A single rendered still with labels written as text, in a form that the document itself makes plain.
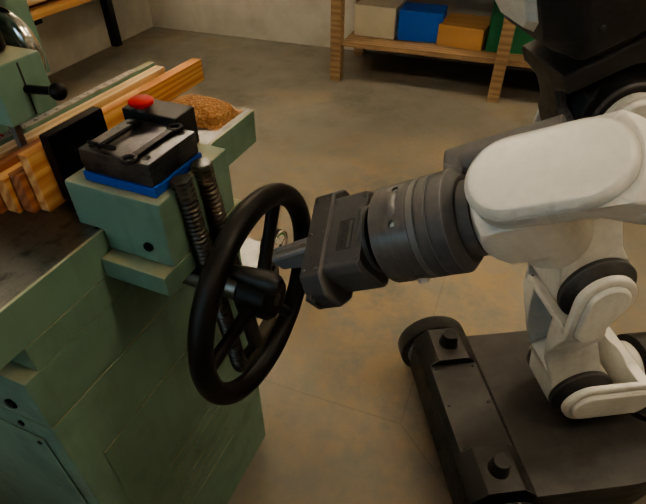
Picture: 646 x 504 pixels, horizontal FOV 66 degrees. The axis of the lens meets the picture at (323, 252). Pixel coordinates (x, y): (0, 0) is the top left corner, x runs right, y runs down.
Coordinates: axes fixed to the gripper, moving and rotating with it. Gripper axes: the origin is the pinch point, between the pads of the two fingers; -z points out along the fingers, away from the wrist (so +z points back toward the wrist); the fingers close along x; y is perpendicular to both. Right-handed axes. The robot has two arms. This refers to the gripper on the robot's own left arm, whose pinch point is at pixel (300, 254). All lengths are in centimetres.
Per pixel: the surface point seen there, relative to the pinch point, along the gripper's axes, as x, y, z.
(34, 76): 16.6, 23.5, -26.1
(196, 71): 46, 0, -36
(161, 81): 37, 6, -35
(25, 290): -7.8, 14.8, -23.6
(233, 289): 0.1, -4.7, -14.7
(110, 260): -0.5, 7.6, -23.6
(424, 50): 236, -149, -76
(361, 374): 17, -93, -53
